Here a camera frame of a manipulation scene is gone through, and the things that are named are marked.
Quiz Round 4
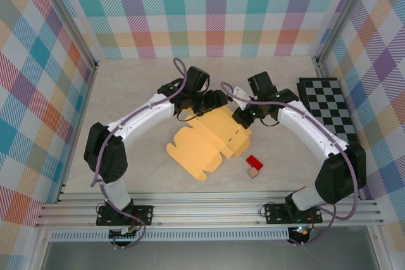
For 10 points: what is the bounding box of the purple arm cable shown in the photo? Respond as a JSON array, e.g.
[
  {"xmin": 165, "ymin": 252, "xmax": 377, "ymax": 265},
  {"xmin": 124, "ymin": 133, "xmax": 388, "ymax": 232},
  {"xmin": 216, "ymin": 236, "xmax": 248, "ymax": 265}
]
[
  {"xmin": 220, "ymin": 81, "xmax": 361, "ymax": 247},
  {"xmin": 90, "ymin": 58, "xmax": 192, "ymax": 250}
]

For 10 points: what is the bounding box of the aluminium frame post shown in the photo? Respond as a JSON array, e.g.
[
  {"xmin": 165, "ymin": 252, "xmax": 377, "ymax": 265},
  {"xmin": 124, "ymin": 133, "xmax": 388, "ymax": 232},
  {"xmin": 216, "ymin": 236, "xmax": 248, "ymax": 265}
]
[
  {"xmin": 312, "ymin": 0, "xmax": 379, "ymax": 68},
  {"xmin": 30, "ymin": 0, "xmax": 99, "ymax": 71}
]

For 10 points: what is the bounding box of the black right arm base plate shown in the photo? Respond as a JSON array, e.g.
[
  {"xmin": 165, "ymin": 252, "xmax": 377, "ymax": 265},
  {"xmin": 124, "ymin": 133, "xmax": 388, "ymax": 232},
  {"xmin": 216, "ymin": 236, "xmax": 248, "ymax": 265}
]
[{"xmin": 264, "ymin": 203, "xmax": 323, "ymax": 225}]

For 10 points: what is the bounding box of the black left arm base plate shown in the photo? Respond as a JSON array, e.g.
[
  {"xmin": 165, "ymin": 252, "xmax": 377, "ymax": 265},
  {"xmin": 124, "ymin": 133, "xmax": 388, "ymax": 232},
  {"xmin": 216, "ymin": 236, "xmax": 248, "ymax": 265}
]
[{"xmin": 96, "ymin": 204, "xmax": 154, "ymax": 227}]

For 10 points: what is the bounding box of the black and grey checkerboard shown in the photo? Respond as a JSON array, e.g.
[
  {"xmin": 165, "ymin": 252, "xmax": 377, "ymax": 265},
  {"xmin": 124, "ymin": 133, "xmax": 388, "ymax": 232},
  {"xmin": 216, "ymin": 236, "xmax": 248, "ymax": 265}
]
[{"xmin": 296, "ymin": 77, "xmax": 360, "ymax": 150}]

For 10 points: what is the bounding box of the red block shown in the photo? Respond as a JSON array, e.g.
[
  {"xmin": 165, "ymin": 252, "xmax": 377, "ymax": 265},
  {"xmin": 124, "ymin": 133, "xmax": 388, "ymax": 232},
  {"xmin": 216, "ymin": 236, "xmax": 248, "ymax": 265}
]
[{"xmin": 246, "ymin": 155, "xmax": 265, "ymax": 172}]

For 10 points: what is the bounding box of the yellow paper box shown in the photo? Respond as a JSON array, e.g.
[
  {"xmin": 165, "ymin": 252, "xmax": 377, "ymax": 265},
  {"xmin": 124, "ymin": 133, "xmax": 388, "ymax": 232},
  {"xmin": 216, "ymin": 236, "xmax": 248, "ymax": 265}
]
[{"xmin": 166, "ymin": 105, "xmax": 254, "ymax": 181}]

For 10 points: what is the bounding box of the small controller circuit board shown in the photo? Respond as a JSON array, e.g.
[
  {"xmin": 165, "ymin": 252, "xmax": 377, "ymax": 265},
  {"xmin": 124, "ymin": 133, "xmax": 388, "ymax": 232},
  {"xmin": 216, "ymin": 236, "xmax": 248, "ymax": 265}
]
[
  {"xmin": 289, "ymin": 225, "xmax": 311, "ymax": 238},
  {"xmin": 108, "ymin": 226, "xmax": 140, "ymax": 242}
]

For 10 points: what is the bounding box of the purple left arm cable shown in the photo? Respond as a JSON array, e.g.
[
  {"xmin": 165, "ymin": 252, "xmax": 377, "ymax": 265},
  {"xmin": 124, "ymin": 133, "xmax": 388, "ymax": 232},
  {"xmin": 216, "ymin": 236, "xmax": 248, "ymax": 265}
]
[{"xmin": 90, "ymin": 58, "xmax": 192, "ymax": 250}]

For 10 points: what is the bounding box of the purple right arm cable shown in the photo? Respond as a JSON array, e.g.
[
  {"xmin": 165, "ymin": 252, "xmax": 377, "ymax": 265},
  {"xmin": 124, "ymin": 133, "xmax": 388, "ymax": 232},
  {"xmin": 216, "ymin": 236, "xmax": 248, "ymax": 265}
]
[{"xmin": 220, "ymin": 81, "xmax": 361, "ymax": 247}]

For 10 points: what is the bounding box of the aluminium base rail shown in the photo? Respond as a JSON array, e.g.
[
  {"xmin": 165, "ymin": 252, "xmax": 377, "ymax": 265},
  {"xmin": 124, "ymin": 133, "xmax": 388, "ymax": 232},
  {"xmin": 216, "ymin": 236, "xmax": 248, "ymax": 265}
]
[{"xmin": 34, "ymin": 189, "xmax": 385, "ymax": 229}]

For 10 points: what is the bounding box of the aluminium side rail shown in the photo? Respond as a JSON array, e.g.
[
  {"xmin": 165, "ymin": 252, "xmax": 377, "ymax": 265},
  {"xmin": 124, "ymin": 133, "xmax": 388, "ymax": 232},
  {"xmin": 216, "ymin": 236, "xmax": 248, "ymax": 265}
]
[{"xmin": 56, "ymin": 61, "xmax": 99, "ymax": 203}]

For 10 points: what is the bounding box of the white slotted cable duct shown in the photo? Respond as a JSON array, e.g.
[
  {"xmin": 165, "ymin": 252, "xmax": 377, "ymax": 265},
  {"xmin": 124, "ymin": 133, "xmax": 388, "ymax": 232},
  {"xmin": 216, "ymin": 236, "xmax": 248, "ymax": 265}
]
[{"xmin": 49, "ymin": 230, "xmax": 291, "ymax": 242}]

